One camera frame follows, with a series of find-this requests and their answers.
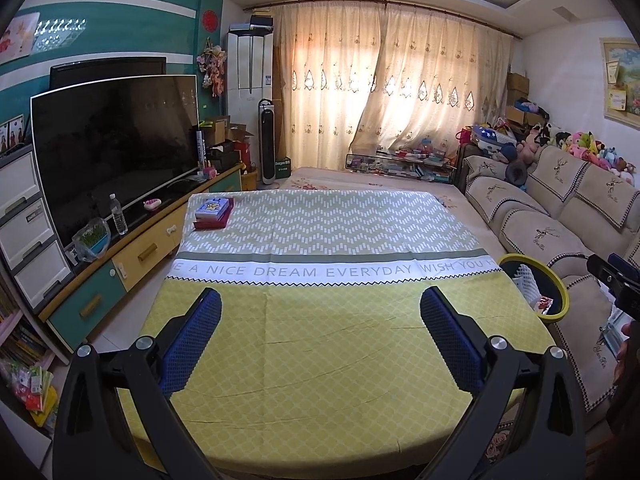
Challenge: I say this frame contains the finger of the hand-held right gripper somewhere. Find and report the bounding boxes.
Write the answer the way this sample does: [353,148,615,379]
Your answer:
[607,254,640,283]
[586,254,621,286]

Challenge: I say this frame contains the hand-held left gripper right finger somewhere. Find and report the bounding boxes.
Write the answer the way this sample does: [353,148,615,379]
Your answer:
[419,287,587,480]

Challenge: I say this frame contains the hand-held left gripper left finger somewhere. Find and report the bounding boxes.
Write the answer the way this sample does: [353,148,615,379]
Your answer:
[52,287,223,480]

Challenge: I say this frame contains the black bin yellow rim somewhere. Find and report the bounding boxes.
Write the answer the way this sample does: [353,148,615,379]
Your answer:
[498,253,570,323]

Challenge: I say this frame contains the white foam net sleeve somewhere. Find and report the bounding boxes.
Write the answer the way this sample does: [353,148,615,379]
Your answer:
[514,262,545,306]

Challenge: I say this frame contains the person's right hand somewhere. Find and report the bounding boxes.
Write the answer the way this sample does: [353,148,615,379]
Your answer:
[616,321,640,386]

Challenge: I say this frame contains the plastic bag with papers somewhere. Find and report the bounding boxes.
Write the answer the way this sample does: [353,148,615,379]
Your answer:
[597,305,628,356]

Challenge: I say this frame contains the beige sofa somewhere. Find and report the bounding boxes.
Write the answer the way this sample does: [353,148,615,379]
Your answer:
[460,145,640,431]

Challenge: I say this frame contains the green yellow TV cabinet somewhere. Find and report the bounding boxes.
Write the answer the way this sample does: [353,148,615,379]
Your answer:
[37,162,248,356]

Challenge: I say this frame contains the patterned rug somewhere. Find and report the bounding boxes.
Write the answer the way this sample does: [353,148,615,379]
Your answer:
[480,400,531,476]

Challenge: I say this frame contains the dark red flat box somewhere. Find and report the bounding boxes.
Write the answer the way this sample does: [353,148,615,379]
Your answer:
[192,205,235,231]

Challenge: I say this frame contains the pile of plush toys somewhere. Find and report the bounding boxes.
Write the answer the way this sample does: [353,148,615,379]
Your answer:
[517,122,640,181]

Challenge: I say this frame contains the black round cushion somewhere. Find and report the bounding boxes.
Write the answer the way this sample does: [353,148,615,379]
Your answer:
[505,160,530,186]

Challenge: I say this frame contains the yellow green printed tablecloth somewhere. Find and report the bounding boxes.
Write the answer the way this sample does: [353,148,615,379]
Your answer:
[117,190,556,466]

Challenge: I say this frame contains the blue printed box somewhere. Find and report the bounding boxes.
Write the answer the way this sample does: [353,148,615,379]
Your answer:
[195,197,235,221]

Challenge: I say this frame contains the plastic bag with greens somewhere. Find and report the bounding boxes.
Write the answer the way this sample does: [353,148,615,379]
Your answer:
[72,217,111,261]

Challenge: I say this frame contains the clear water bottle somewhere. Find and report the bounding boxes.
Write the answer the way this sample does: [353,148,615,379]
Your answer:
[107,192,128,236]

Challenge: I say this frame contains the pile of colourful packets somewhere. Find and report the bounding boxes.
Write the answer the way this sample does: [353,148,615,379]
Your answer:
[0,357,58,428]

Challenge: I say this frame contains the bookshelf with books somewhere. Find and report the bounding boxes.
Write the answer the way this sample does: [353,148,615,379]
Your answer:
[0,270,56,386]

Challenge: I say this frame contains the blue star-print bag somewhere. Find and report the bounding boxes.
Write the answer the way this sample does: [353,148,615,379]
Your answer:
[470,122,516,153]

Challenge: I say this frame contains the framed landscape painting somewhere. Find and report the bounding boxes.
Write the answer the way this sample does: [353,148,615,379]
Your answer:
[600,37,640,128]

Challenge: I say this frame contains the cluttered glass coffee table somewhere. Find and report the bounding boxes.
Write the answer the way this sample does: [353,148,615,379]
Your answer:
[345,147,457,183]

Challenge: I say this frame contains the white drawer unit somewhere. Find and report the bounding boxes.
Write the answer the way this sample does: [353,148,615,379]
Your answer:
[0,142,73,311]

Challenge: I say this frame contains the red canister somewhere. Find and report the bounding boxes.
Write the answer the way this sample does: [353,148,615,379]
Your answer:
[235,140,256,171]

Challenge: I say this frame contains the large flat television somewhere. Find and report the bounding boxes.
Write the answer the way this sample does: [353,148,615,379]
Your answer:
[30,74,200,246]

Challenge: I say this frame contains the black tower fan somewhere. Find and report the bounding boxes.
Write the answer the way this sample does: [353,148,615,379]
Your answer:
[257,99,278,186]

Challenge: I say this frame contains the open cardboard box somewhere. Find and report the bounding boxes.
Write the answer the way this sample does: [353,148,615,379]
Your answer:
[200,115,253,148]

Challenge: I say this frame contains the beige embroidered curtain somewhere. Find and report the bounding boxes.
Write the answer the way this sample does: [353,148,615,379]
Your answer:
[350,5,516,158]
[272,2,388,171]

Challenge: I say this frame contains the hanging artificial flowers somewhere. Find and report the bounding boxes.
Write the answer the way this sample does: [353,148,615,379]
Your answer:
[196,45,228,98]

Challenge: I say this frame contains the white standing air conditioner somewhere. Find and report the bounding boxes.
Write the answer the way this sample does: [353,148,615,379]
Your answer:
[226,30,276,171]

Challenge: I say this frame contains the standing photo frame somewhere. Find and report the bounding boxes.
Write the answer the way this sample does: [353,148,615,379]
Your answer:
[0,115,28,156]

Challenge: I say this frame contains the cartoon wall poster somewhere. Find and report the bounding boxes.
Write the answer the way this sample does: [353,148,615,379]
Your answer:
[0,12,41,63]

